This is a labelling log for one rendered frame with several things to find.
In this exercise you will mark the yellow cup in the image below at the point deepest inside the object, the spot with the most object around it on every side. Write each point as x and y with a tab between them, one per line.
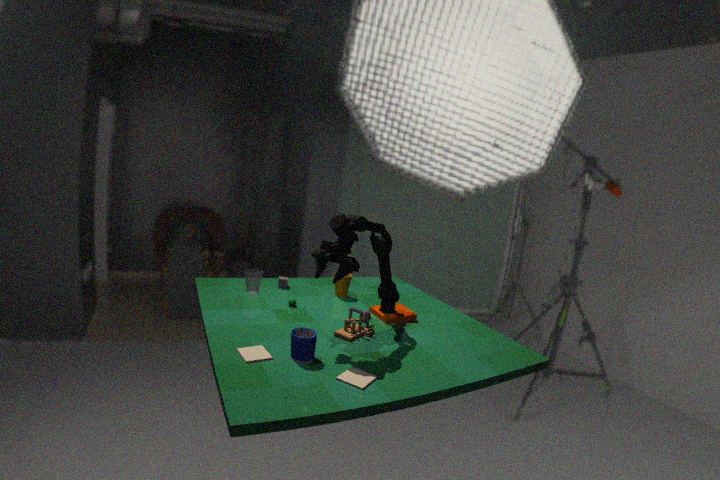
342	286

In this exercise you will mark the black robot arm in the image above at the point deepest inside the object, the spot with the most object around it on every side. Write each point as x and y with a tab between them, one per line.
344	228

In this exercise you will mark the beige flat square tile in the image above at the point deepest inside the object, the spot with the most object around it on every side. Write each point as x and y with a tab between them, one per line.
356	378
254	354

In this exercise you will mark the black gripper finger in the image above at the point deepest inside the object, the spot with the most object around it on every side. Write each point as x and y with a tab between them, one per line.
343	270
320	266

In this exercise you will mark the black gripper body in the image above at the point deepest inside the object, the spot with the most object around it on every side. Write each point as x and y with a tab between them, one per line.
350	261

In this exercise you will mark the blue mug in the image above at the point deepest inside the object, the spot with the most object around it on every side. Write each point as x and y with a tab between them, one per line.
303	345

